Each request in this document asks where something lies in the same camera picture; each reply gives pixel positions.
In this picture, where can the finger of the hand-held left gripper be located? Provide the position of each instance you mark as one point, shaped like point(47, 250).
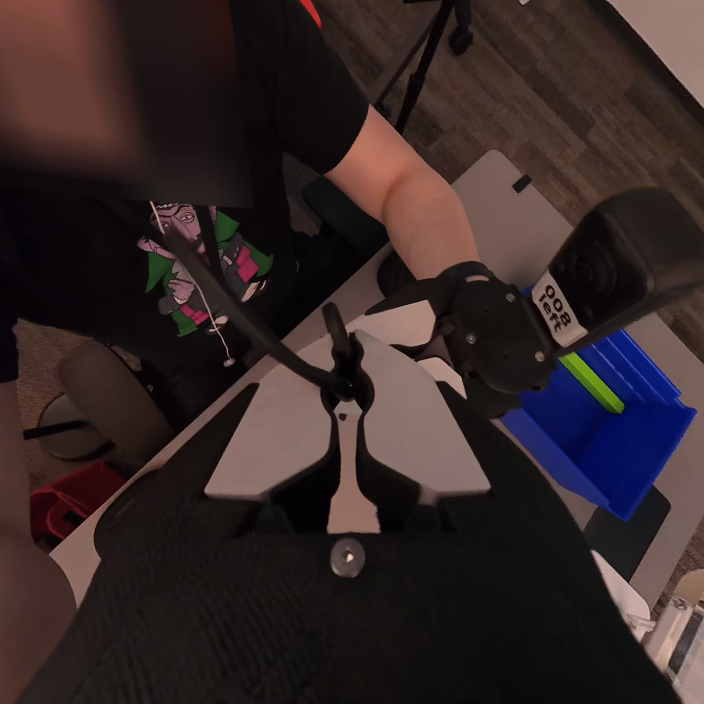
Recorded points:
point(440, 371)
point(418, 327)

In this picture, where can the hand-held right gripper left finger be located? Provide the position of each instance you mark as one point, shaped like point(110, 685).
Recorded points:
point(264, 440)

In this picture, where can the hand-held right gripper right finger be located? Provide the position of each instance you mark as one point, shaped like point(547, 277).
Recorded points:
point(418, 440)

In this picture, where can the long green block bar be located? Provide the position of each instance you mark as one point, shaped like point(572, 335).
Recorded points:
point(594, 382)

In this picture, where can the blue plastic bin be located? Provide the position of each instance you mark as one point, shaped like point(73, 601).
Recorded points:
point(605, 456)

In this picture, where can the person's left forearm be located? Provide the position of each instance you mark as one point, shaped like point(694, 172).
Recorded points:
point(418, 209)

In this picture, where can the person's right forearm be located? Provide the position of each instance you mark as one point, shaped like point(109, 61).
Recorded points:
point(27, 550)

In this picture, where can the black mesh wrist rest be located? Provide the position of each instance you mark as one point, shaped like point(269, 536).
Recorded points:
point(393, 278)

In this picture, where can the black office chair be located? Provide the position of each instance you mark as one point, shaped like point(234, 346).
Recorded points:
point(341, 220)

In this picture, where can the red plastic crate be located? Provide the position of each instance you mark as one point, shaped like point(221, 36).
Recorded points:
point(77, 506)

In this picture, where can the black rolling sign stand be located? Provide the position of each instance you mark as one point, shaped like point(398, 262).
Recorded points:
point(423, 60)

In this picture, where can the document display board with stand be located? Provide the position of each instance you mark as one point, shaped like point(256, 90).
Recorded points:
point(679, 632)

